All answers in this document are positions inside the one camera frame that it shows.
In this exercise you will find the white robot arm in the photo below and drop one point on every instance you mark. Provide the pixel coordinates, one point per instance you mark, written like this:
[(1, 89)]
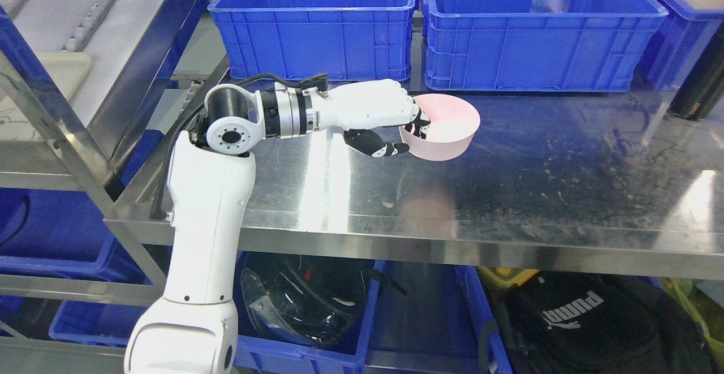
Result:
[(193, 327)]

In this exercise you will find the blue plastic crate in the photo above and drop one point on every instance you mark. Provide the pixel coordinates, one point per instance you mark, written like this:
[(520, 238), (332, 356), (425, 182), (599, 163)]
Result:
[(349, 40), (679, 42), (500, 46)]

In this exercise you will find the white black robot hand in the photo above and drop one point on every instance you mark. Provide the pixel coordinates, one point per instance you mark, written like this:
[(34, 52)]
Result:
[(358, 108)]

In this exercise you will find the black helmet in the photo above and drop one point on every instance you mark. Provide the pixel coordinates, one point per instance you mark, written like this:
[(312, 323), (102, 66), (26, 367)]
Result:
[(308, 300)]

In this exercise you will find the cream plastic tray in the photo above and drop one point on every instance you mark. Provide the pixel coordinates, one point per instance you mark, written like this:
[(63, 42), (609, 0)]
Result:
[(66, 72)]

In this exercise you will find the blue plastic crate left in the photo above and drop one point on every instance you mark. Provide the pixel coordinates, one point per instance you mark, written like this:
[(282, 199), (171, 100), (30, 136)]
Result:
[(349, 40)]

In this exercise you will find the steel shelf rack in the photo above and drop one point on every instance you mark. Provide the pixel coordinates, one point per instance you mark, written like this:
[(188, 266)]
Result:
[(136, 46)]

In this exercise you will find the black thermos bottle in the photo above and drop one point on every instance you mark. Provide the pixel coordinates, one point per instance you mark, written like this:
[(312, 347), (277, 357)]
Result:
[(703, 87)]

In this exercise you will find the yellow lid container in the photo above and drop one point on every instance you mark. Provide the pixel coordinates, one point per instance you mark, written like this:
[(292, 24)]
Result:
[(500, 278)]

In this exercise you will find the blue plastic crate right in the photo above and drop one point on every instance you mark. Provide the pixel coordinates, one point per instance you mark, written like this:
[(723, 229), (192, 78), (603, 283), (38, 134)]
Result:
[(679, 42)]

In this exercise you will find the black puma backpack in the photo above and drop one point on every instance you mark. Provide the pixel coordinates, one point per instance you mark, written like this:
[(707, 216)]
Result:
[(561, 322)]

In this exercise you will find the blue plastic crate middle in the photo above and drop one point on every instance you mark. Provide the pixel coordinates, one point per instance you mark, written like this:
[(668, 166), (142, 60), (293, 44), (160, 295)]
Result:
[(500, 46)]

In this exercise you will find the blue lower bin with helmet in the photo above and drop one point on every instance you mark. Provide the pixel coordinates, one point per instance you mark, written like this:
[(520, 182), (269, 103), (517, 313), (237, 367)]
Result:
[(263, 354)]

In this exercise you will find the pink plastic bowl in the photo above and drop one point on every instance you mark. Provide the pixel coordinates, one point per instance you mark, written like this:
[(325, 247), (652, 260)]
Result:
[(454, 121)]

